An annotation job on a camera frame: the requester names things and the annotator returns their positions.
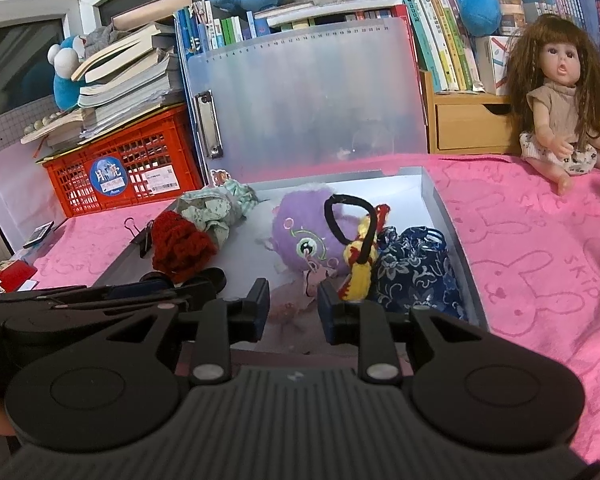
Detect hair tie with knitted charm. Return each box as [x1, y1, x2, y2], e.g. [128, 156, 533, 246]
[324, 193, 392, 303]

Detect row of thin books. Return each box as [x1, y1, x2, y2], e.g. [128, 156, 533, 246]
[175, 0, 411, 56]

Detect grey gridded cutting mat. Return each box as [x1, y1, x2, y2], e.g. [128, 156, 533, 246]
[0, 95, 56, 161]

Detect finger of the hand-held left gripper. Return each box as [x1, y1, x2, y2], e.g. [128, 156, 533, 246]
[0, 279, 177, 305]
[50, 280, 220, 313]

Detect navy floral drawstring pouch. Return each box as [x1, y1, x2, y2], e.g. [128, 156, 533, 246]
[367, 225, 468, 322]

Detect row of upright books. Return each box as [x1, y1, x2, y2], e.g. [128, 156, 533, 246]
[380, 0, 600, 96]

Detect red packet at left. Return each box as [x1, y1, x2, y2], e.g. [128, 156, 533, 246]
[0, 260, 38, 301]

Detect white printed carton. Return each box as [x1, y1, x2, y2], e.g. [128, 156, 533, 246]
[477, 35, 513, 96]

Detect red knitted piece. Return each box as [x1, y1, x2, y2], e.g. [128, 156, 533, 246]
[151, 211, 218, 285]

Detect brown-haired doll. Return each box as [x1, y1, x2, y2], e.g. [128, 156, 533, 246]
[505, 14, 600, 196]

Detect purple plush toy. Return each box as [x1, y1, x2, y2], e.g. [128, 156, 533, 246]
[270, 185, 381, 278]

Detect wooden drawer unit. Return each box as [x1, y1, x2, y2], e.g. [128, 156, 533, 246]
[420, 70, 600, 156]

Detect blue plush ball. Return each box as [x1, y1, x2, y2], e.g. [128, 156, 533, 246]
[460, 0, 503, 36]

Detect black binder clip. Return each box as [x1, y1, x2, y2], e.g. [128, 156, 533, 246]
[125, 217, 154, 259]

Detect white plastic sheets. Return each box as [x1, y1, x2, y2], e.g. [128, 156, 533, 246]
[0, 152, 68, 261]

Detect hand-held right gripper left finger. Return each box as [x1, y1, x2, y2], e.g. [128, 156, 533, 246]
[105, 277, 272, 386]

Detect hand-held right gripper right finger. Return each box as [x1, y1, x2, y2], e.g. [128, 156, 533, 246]
[317, 280, 481, 386]

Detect blue and white cat plush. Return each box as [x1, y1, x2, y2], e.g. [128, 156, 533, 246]
[47, 35, 88, 111]

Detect red plastic crate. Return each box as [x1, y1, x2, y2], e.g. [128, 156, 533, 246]
[44, 105, 203, 218]

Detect green checked cloth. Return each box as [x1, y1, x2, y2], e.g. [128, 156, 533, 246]
[175, 180, 259, 248]

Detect string of wooden beads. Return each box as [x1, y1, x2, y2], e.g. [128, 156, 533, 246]
[22, 112, 68, 136]

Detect translucent clipboard case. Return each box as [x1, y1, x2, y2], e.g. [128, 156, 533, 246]
[187, 17, 428, 187]

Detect black round cap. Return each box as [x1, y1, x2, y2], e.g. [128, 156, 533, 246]
[140, 271, 176, 287]
[200, 267, 227, 293]

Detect shallow white cardboard box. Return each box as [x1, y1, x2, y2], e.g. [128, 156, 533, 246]
[92, 166, 491, 361]

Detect stack of books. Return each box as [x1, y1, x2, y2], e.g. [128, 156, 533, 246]
[20, 20, 186, 151]

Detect small black card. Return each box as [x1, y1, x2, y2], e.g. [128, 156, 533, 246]
[22, 221, 56, 250]

